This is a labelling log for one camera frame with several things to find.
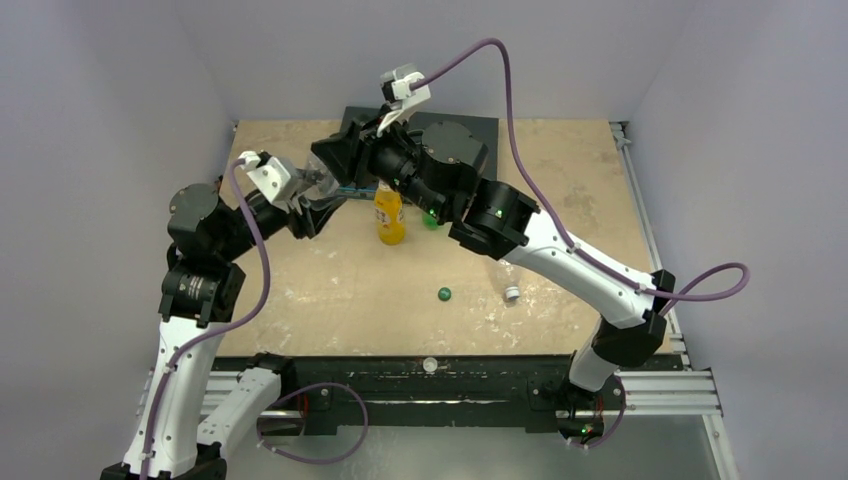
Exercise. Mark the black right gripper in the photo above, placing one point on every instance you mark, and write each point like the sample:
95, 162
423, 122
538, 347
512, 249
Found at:
357, 154

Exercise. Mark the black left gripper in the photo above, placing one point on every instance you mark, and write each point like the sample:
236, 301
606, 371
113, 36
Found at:
309, 217

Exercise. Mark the clear bottle with label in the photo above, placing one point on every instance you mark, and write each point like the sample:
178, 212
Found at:
317, 186

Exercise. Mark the orange juice bottle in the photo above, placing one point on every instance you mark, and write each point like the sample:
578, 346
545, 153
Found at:
389, 215

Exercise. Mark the green plastic bottle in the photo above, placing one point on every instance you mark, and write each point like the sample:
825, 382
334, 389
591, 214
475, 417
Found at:
429, 221

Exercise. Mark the green bottle cap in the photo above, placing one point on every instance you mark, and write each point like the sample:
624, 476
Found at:
444, 294

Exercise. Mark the white juice bottle cap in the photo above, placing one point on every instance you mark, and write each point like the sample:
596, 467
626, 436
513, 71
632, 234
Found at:
430, 364

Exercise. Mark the clear bottle white cap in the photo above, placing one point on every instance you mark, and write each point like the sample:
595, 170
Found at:
507, 277

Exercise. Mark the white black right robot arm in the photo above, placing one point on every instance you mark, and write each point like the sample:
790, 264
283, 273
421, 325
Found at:
440, 170

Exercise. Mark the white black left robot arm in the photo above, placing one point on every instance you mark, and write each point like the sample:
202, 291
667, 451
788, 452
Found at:
199, 296

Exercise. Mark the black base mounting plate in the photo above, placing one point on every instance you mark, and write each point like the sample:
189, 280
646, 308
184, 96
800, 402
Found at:
321, 394

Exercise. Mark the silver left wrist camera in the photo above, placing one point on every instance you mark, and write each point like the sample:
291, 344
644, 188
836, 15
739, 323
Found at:
277, 179

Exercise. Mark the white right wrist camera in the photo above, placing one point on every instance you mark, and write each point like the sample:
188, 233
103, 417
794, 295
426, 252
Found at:
402, 96

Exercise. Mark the dark grey network switch box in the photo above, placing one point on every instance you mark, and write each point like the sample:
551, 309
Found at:
484, 129

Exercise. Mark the aluminium side rail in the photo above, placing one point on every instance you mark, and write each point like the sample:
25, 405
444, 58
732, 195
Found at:
675, 336

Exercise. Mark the aluminium front frame rail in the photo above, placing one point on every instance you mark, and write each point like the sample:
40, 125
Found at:
648, 393

